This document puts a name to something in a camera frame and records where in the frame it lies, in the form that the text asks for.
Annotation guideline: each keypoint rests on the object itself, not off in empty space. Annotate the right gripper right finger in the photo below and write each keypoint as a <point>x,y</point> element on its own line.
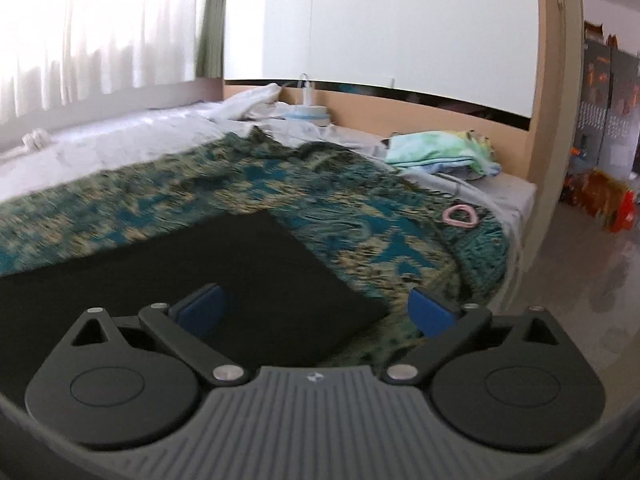
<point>430,314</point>

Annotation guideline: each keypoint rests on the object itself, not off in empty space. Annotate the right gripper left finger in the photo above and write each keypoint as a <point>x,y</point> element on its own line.
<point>201,312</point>

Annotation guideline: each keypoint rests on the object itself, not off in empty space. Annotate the black pants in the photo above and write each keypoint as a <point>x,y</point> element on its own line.
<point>287,307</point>

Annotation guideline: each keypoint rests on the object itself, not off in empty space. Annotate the teal paisley bedspread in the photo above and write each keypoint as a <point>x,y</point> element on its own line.
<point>375,230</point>

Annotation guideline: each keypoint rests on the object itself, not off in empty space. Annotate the pastel folded clothes stack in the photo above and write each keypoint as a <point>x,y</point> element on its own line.
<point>467,155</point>

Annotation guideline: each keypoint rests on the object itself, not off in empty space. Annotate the orange clutter on floor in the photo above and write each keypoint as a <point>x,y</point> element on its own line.
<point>610,201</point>

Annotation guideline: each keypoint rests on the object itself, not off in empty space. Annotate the crumpled white cloth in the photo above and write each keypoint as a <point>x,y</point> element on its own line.
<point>254,104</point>

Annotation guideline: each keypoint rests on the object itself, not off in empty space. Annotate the white bed sheet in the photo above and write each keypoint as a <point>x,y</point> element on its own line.
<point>78,152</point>

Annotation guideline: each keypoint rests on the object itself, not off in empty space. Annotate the small white rolled cloth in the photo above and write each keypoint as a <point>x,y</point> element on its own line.
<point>36,140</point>

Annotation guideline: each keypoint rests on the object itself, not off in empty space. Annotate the green curtain near wardrobe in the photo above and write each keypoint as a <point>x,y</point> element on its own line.
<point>210,52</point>

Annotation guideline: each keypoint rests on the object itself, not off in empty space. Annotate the dark cabinet in hallway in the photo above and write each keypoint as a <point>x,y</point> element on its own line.
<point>607,125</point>

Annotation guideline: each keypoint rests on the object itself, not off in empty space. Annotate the white wardrobe doors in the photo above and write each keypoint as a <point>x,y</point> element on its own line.
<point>478,51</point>

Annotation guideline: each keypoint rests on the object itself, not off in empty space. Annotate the white sheer curtain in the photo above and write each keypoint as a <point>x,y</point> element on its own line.
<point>59,52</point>

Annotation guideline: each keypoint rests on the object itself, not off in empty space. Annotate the pink ring toy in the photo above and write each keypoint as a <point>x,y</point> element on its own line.
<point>462,216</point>

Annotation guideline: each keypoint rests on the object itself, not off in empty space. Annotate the wooden bed frame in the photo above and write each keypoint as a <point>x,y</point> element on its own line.
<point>533,148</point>

